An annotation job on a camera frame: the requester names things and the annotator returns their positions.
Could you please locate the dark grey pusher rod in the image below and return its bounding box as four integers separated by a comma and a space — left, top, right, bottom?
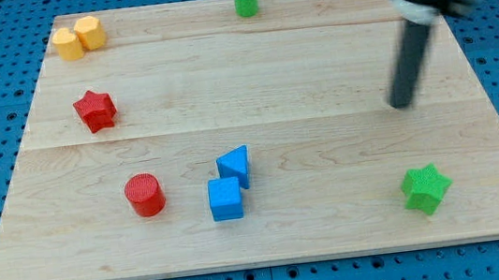
388, 20, 432, 109

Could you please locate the green star block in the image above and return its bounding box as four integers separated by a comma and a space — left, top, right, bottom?
401, 164, 453, 215

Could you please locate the blue triangle block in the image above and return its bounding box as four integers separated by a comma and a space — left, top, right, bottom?
216, 144, 250, 189

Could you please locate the red star block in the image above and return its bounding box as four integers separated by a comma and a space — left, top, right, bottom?
73, 90, 116, 133

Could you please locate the blue cube block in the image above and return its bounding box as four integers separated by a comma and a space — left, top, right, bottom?
208, 177, 244, 222

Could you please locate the wooden board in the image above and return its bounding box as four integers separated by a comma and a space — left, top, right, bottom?
0, 0, 499, 280

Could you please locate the red cylinder block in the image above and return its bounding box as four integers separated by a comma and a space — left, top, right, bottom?
124, 173, 167, 217

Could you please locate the yellow hexagon block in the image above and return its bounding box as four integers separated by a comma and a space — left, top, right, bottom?
73, 16, 107, 50

